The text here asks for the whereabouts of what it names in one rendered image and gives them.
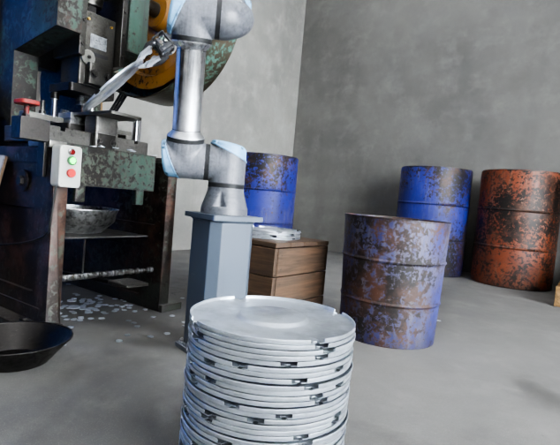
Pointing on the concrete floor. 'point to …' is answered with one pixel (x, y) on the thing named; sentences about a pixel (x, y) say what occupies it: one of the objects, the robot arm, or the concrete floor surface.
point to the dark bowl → (21, 344)
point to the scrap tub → (393, 278)
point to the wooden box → (288, 268)
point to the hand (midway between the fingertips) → (139, 64)
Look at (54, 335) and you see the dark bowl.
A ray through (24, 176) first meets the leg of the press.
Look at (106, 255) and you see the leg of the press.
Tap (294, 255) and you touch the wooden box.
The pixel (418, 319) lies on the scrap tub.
